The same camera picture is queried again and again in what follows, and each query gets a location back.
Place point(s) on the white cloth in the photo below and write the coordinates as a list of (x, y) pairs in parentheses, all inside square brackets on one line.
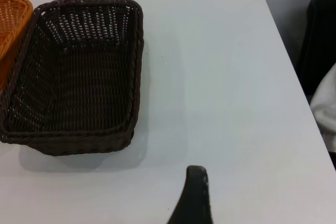
[(326, 108)]

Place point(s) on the black fabric object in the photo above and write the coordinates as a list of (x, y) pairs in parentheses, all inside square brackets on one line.
[(317, 40)]

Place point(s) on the dark brown woven basket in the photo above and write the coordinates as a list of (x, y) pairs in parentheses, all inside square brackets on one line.
[(78, 90)]

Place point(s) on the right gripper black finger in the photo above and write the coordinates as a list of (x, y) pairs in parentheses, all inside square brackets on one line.
[(194, 197)]

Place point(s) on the orange-brown woven basket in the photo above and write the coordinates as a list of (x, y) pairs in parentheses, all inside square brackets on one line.
[(11, 19)]

